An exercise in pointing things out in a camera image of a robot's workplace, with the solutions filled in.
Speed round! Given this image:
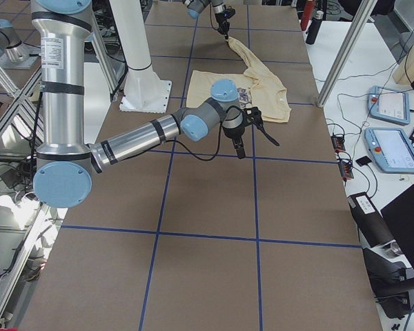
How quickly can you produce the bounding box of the aluminium frame post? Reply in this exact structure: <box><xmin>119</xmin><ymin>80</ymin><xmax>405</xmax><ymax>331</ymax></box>
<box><xmin>317</xmin><ymin>0</ymin><xmax>377</xmax><ymax>108</ymax></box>

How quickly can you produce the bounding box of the cream long-sleeve printed shirt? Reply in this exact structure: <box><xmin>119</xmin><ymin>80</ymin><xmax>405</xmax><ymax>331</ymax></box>
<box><xmin>186</xmin><ymin>37</ymin><xmax>291</xmax><ymax>123</ymax></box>

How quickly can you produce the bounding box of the red cylindrical bottle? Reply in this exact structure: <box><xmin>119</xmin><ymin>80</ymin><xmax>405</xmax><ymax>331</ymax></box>
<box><xmin>300</xmin><ymin>0</ymin><xmax>315</xmax><ymax>31</ymax></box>

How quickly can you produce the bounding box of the blue teach pendant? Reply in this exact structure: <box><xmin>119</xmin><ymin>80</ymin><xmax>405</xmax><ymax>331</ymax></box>
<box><xmin>367</xmin><ymin>86</ymin><xmax>411</xmax><ymax>126</ymax></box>
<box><xmin>364</xmin><ymin>128</ymin><xmax>414</xmax><ymax>174</ymax></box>

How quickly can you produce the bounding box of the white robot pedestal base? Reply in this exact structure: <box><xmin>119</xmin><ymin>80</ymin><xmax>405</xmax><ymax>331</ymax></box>
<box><xmin>110</xmin><ymin>0</ymin><xmax>172</xmax><ymax>113</ymax></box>

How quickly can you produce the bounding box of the black bottle with steel cap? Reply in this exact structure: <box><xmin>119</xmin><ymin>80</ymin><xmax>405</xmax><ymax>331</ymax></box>
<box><xmin>305</xmin><ymin>10</ymin><xmax>324</xmax><ymax>45</ymax></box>

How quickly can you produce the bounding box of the black monitor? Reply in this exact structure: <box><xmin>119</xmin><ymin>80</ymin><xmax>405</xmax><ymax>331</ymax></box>
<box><xmin>381</xmin><ymin>184</ymin><xmax>414</xmax><ymax>269</ymax></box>

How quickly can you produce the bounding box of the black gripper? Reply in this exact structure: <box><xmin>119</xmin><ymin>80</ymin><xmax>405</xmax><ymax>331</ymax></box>
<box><xmin>222</xmin><ymin>119</ymin><xmax>245</xmax><ymax>159</ymax></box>
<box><xmin>217</xmin><ymin>13</ymin><xmax>230</xmax><ymax>42</ymax></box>

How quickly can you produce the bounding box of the upper blue teach pendant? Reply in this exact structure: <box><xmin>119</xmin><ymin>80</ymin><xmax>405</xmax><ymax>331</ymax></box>
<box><xmin>367</xmin><ymin>86</ymin><xmax>411</xmax><ymax>126</ymax></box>

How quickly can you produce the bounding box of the lower blue teach pendant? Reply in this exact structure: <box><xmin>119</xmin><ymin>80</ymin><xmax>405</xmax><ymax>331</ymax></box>
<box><xmin>364</xmin><ymin>128</ymin><xmax>414</xmax><ymax>174</ymax></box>

